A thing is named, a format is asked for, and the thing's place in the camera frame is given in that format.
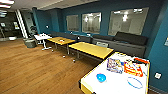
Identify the white wall plate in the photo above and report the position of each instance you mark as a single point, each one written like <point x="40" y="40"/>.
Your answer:
<point x="166" y="41"/>

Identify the white wall outlet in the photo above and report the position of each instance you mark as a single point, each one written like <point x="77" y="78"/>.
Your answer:
<point x="157" y="75"/>

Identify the small white table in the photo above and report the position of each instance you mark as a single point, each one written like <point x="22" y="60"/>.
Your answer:
<point x="42" y="36"/>

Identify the solid blue bowl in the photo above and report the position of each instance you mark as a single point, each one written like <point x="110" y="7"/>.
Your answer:
<point x="101" y="77"/>

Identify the dark grey sofa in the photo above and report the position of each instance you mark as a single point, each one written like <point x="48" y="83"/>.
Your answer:
<point x="126" y="41"/>

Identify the large interior window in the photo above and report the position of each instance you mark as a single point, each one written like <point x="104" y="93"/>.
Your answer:
<point x="128" y="21"/>

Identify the small yellow table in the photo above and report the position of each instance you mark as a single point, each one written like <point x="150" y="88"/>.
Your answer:
<point x="61" y="40"/>

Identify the medium interior window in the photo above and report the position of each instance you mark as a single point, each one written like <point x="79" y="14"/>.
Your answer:
<point x="91" y="22"/>

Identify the small interior window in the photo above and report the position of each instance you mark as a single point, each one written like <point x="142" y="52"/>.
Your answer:
<point x="72" y="22"/>

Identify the white yellow-legged game table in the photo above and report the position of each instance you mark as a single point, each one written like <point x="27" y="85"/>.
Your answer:
<point x="113" y="83"/>

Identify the long dark bench sofa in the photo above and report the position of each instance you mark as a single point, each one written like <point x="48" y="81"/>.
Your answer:
<point x="70" y="34"/>

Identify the rectangular ceiling light panel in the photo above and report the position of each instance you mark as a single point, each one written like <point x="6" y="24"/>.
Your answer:
<point x="6" y="1"/>
<point x="5" y="6"/>

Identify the large yellow table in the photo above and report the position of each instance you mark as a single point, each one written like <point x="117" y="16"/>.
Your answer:
<point x="91" y="50"/>

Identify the red black toy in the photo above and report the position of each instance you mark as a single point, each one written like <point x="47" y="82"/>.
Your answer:
<point x="140" y="61"/>

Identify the purple board game box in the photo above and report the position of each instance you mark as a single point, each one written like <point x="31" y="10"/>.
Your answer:
<point x="115" y="65"/>

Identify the grey round bin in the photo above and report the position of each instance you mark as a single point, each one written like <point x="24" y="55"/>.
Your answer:
<point x="29" y="43"/>

